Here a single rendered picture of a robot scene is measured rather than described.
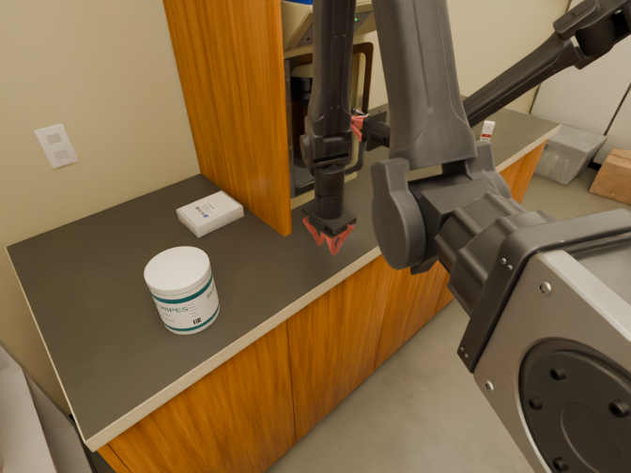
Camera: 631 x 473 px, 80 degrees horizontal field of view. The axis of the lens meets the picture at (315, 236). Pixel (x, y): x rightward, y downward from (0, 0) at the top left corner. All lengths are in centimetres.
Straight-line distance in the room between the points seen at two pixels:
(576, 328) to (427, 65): 22
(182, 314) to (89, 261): 41
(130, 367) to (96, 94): 76
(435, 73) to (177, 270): 64
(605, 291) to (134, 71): 124
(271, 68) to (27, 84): 65
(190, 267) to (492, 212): 65
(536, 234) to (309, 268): 81
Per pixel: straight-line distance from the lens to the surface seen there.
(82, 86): 127
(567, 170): 365
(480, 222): 28
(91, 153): 133
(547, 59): 92
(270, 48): 87
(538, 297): 23
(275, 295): 94
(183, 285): 79
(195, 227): 112
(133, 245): 118
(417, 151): 33
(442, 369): 200
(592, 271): 24
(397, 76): 35
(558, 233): 24
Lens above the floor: 164
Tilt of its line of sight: 40 degrees down
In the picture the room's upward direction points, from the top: straight up
